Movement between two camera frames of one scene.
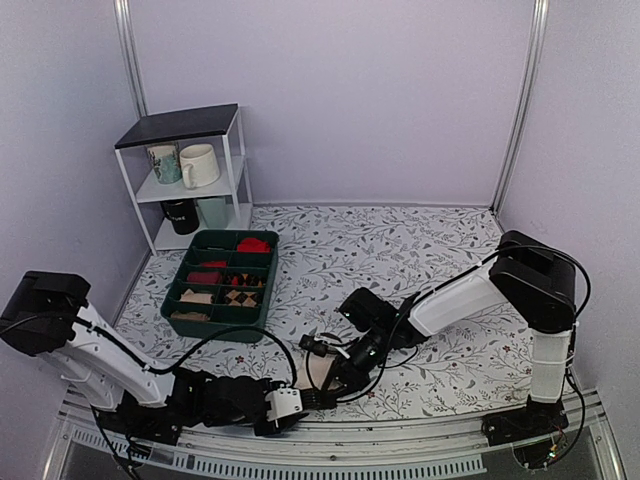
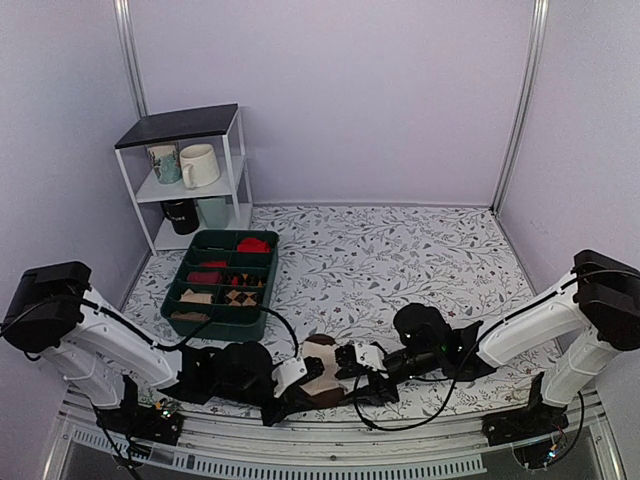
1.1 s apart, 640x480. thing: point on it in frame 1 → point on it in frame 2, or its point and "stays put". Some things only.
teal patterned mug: [166, 161] stays put
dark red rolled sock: [204, 277] stays put
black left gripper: [283, 424] → [293, 400]
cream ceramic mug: [200, 167] stays put
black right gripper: [350, 375] → [374, 395]
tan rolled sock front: [189, 316] stays put
